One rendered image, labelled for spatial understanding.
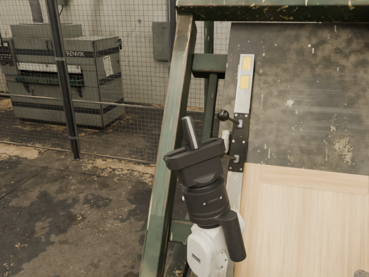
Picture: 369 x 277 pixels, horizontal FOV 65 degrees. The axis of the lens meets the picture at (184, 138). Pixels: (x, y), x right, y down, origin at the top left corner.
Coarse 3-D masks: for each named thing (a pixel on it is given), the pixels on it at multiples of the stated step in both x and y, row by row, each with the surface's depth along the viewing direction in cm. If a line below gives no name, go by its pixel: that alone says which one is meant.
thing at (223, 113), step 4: (220, 112) 90; (224, 112) 89; (220, 116) 90; (224, 116) 89; (228, 116) 90; (220, 120) 91; (224, 120) 90; (232, 120) 94; (236, 120) 96; (240, 120) 98; (240, 124) 98
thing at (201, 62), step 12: (192, 60) 116; (204, 60) 115; (216, 60) 114; (192, 72) 117; (204, 72) 115; (216, 72) 114; (216, 84) 114; (216, 96) 117; (204, 120) 112; (204, 132) 111; (180, 228) 104; (168, 240) 105; (180, 240) 103
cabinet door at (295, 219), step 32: (256, 192) 96; (288, 192) 95; (320, 192) 93; (352, 192) 91; (256, 224) 94; (288, 224) 93; (320, 224) 91; (352, 224) 89; (256, 256) 93; (288, 256) 91; (320, 256) 89; (352, 256) 88
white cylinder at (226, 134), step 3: (222, 132) 102; (225, 132) 101; (228, 132) 101; (222, 135) 102; (225, 135) 101; (228, 135) 101; (225, 138) 101; (228, 138) 101; (225, 141) 100; (228, 141) 101; (225, 144) 100; (228, 144) 101; (228, 147) 101; (228, 150) 101; (225, 153) 102
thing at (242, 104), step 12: (240, 60) 104; (252, 60) 103; (240, 72) 103; (252, 72) 102; (240, 96) 102; (240, 108) 101; (228, 180) 97; (240, 180) 96; (228, 192) 96; (240, 192) 95; (228, 264) 92; (228, 276) 91
